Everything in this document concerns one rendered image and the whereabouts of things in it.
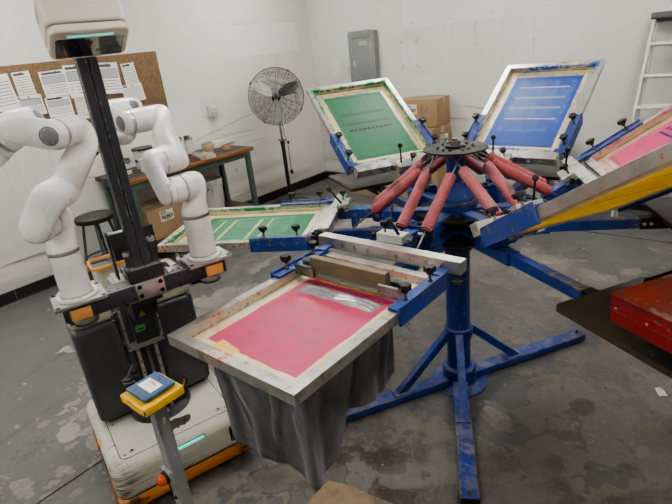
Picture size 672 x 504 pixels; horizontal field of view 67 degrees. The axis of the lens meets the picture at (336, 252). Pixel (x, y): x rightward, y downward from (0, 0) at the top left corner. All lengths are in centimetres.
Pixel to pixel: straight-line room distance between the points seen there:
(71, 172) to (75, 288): 38
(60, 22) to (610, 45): 478
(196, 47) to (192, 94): 50
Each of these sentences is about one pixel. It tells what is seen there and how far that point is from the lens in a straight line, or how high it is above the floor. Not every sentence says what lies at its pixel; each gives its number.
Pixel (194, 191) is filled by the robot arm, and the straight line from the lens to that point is 184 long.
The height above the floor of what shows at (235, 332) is 96.
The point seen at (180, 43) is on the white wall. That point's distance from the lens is 599.
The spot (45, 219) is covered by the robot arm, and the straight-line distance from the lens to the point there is 168.
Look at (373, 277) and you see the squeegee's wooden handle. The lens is 180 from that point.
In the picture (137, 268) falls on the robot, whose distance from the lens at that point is 187.
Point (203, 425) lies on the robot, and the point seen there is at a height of 28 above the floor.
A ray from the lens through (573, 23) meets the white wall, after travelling 566.
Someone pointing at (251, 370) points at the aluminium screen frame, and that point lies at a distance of 149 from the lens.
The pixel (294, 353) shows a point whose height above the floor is 96.
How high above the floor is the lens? 181
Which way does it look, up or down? 22 degrees down
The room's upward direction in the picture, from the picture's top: 7 degrees counter-clockwise
